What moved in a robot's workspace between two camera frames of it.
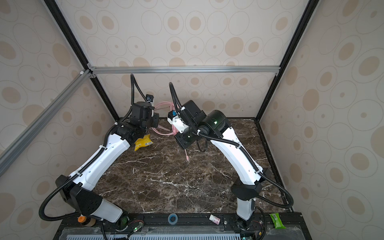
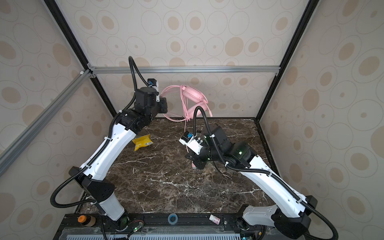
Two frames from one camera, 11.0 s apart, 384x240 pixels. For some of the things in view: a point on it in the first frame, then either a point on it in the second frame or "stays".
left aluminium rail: [14, 150] stays
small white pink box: [214, 219] stays
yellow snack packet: [141, 142] stays
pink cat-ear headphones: [175, 131] to [192, 98]
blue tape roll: [172, 218] stays
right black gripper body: [186, 137] to [205, 156]
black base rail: [186, 226] stays
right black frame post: [310, 9] stays
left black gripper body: [154, 120] to [161, 106]
